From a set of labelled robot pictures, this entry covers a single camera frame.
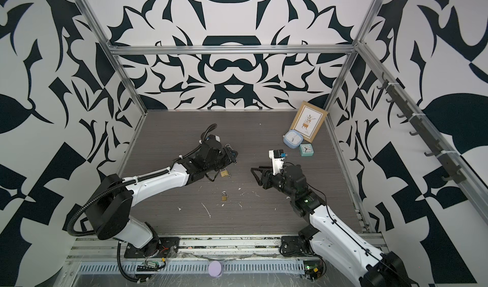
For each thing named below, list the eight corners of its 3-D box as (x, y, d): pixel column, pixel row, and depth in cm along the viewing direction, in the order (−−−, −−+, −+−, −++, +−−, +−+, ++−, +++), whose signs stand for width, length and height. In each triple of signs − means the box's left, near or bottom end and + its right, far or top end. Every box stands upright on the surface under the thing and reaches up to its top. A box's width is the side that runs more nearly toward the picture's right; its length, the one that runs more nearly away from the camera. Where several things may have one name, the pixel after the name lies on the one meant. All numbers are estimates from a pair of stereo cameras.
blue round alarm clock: (284, 148, 104) (285, 145, 102) (282, 132, 111) (282, 129, 109) (304, 148, 104) (305, 145, 102) (300, 132, 111) (301, 129, 109)
